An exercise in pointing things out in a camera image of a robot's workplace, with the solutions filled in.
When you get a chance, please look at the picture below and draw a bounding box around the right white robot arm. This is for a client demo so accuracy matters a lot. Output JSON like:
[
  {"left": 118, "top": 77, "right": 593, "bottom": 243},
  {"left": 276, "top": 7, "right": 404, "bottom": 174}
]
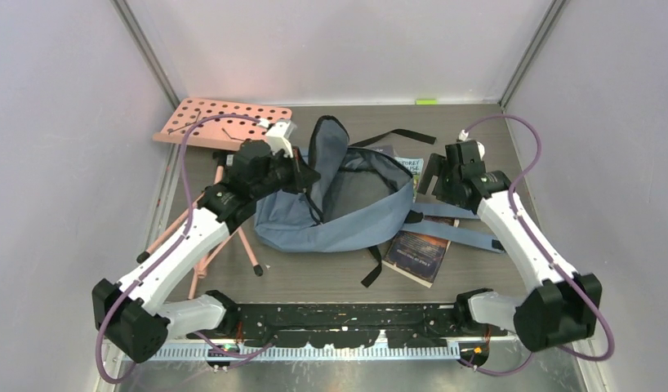
[{"left": 418, "top": 140, "right": 603, "bottom": 352}]

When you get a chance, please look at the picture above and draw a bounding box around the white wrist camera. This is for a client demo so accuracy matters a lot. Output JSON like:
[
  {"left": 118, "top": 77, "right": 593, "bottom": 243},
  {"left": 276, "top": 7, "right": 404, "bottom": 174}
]
[
  {"left": 456, "top": 130, "right": 485, "bottom": 161},
  {"left": 257, "top": 118, "right": 297, "bottom": 158}
]

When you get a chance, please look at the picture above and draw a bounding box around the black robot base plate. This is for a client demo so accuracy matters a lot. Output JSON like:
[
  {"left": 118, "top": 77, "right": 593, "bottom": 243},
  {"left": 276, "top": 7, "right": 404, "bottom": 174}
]
[{"left": 203, "top": 303, "right": 507, "bottom": 349}]

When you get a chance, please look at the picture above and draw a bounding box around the light blue storey book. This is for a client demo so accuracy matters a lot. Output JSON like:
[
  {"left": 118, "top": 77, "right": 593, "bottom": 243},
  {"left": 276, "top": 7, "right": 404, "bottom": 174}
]
[{"left": 395, "top": 157, "right": 425, "bottom": 200}]

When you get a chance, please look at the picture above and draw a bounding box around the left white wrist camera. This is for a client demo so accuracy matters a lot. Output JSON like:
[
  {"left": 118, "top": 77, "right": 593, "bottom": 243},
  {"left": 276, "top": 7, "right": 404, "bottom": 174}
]
[{"left": 257, "top": 118, "right": 297, "bottom": 158}]

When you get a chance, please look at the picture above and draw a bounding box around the white ribbed cable duct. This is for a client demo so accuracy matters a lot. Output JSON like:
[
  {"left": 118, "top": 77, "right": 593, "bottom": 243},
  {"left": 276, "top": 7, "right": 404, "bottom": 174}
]
[{"left": 151, "top": 342, "right": 461, "bottom": 362}]

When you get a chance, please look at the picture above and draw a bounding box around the pink perforated music stand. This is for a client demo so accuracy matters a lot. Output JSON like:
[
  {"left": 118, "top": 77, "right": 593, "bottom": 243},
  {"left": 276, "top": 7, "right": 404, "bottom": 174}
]
[{"left": 136, "top": 98, "right": 292, "bottom": 299}]

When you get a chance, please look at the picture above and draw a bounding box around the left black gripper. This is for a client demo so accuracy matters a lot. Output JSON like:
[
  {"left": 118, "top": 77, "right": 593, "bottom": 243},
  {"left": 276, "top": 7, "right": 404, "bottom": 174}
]
[{"left": 252, "top": 145, "right": 319, "bottom": 200}]

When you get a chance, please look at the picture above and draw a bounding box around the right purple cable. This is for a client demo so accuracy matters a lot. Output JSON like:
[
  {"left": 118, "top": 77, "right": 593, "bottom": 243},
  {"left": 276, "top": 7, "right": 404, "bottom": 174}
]
[{"left": 456, "top": 114, "right": 617, "bottom": 377}]

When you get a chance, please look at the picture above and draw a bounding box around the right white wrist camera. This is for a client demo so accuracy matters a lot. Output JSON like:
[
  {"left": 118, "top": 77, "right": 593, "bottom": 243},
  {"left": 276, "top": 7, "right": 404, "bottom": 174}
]
[{"left": 456, "top": 130, "right": 485, "bottom": 161}]

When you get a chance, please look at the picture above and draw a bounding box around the dark paperback book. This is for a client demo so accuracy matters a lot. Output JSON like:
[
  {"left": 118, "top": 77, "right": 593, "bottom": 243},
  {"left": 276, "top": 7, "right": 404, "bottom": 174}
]
[{"left": 381, "top": 229, "right": 451, "bottom": 288}]

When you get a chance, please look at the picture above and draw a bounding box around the blue student backpack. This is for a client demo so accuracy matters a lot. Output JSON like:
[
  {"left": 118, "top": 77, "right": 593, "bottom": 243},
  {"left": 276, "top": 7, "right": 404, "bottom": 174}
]
[{"left": 254, "top": 115, "right": 503, "bottom": 287}]

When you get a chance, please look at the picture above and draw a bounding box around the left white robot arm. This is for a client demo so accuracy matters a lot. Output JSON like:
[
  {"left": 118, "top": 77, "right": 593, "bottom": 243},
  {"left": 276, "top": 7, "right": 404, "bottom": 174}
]
[{"left": 92, "top": 140, "right": 320, "bottom": 363}]

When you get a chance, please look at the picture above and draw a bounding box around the purple paperback book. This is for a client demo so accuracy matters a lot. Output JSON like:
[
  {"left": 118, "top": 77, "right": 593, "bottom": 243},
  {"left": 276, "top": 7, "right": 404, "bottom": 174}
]
[{"left": 367, "top": 145, "right": 396, "bottom": 158}]

